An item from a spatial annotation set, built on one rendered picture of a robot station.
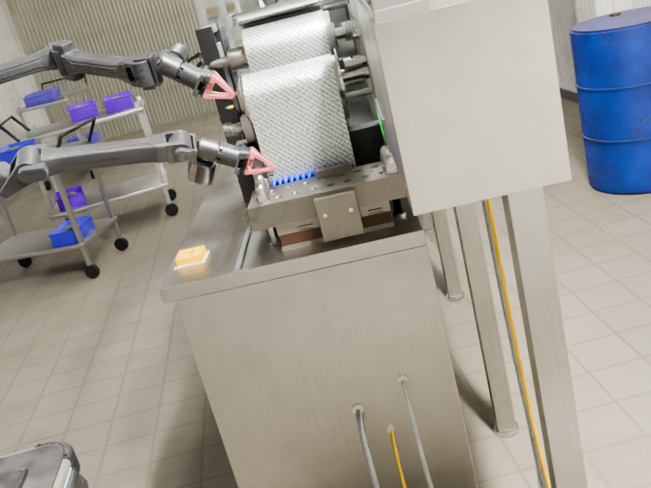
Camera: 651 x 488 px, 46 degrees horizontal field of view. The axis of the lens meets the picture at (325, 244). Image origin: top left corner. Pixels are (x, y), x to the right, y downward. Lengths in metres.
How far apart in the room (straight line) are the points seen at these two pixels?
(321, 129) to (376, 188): 0.26
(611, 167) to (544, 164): 3.21
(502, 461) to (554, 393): 1.06
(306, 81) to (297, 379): 0.76
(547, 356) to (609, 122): 3.00
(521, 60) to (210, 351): 1.14
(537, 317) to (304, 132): 0.89
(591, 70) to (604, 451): 2.34
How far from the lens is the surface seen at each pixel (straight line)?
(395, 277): 1.89
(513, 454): 2.56
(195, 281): 1.92
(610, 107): 4.34
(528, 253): 1.36
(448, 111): 1.19
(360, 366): 1.99
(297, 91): 2.02
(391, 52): 1.17
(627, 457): 2.52
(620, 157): 4.40
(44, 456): 2.86
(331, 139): 2.04
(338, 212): 1.87
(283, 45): 2.25
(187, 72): 2.08
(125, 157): 2.05
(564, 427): 1.54
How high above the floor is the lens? 1.54
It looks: 20 degrees down
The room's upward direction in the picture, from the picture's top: 14 degrees counter-clockwise
